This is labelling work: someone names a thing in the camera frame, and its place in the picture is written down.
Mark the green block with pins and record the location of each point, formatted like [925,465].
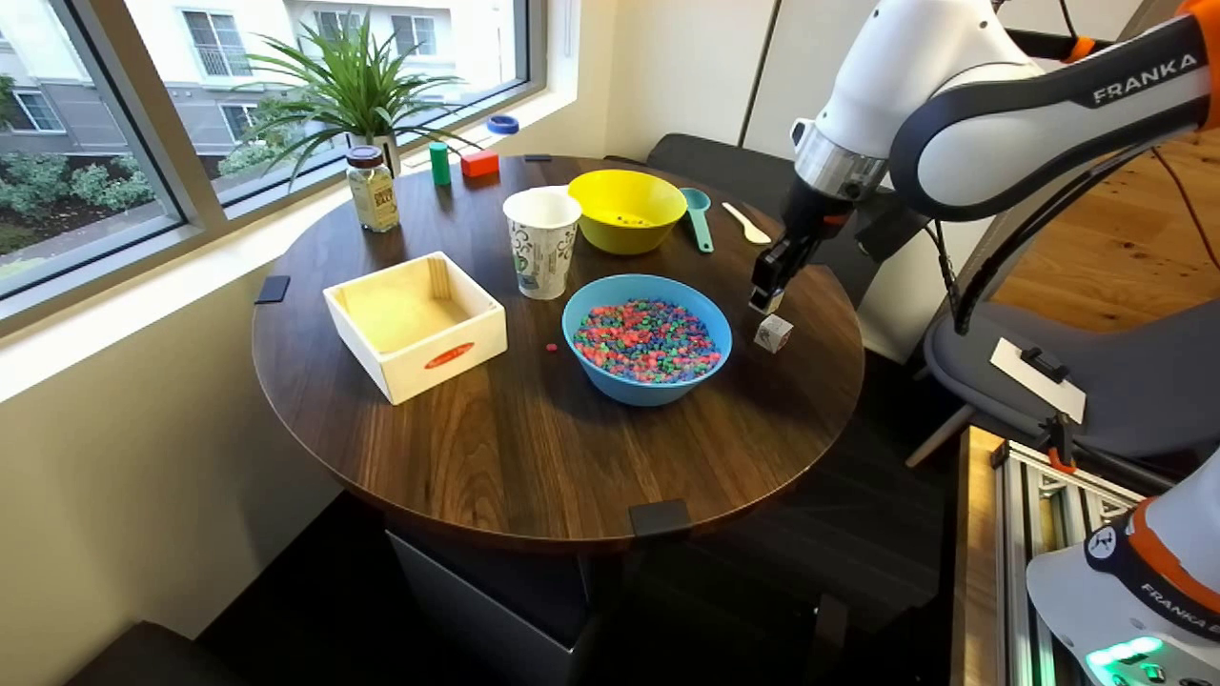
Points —
[439,164]

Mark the aluminium frame rail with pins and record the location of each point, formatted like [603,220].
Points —
[1013,504]

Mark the blue bowl of beads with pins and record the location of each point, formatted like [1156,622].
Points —
[646,342]

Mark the white plastic spoon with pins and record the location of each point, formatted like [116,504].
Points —
[748,230]

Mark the red block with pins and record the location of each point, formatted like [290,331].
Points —
[479,169]

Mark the grey chair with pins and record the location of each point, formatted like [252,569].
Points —
[1125,394]

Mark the blue lid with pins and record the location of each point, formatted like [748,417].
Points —
[506,122]

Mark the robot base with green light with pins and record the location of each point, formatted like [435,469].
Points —
[1138,605]

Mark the potted green plant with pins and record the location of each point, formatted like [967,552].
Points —
[332,87]

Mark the white top block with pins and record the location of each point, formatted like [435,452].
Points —
[770,331]

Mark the black table clamp pad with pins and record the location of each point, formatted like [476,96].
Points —
[271,292]

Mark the glass jar with label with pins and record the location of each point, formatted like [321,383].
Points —
[373,187]

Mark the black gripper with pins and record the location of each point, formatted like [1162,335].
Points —
[805,230]

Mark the yellow bowl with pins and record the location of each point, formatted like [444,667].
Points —
[626,212]

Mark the white wooden box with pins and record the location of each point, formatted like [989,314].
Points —
[416,324]

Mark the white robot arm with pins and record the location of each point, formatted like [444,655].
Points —
[946,103]

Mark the teal measuring scoop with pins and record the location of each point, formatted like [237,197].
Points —
[699,220]

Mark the patterned paper cup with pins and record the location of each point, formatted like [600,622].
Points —
[544,239]

